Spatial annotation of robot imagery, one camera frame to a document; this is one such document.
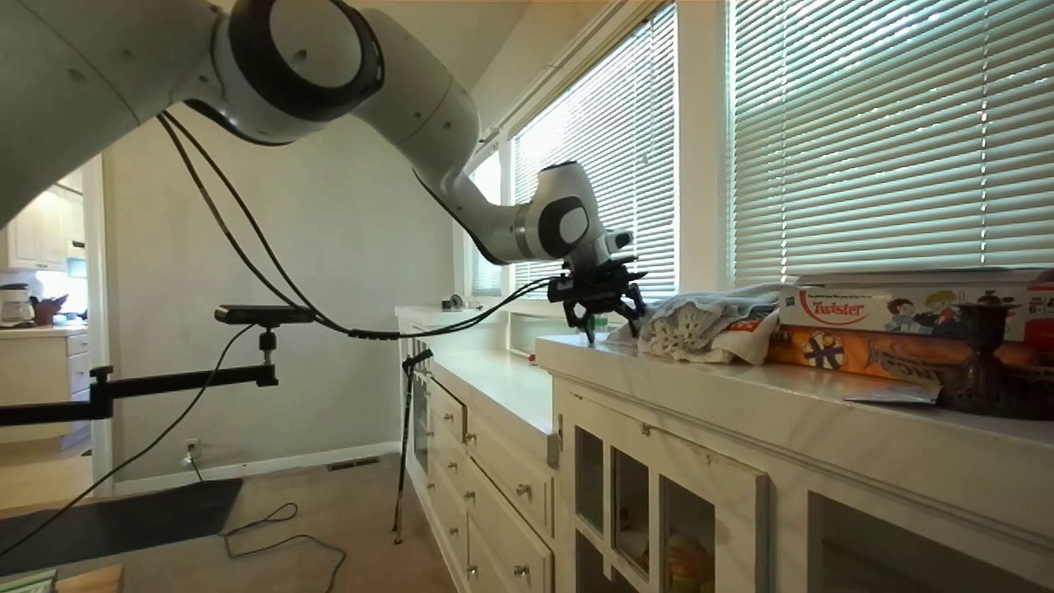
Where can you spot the black floor mat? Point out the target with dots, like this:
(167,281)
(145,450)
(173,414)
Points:
(49,538)

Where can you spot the black tripod stand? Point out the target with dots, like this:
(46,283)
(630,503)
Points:
(408,364)

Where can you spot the white towel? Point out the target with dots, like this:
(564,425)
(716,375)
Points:
(706,326)

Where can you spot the white window blinds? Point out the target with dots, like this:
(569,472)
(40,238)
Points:
(762,139)

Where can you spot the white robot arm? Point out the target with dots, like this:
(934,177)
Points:
(81,72)

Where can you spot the orange board game box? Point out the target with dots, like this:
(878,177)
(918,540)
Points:
(890,353)

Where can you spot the white glass-door cabinet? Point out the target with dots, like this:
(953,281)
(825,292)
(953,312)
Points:
(728,480)

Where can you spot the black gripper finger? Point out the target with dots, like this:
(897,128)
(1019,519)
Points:
(581,320)
(633,306)

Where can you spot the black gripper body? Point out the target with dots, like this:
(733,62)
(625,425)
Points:
(604,286)

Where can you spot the white Kinder game box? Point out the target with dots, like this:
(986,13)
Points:
(920,312)

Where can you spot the white drawer cabinet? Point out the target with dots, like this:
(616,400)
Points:
(483,456)

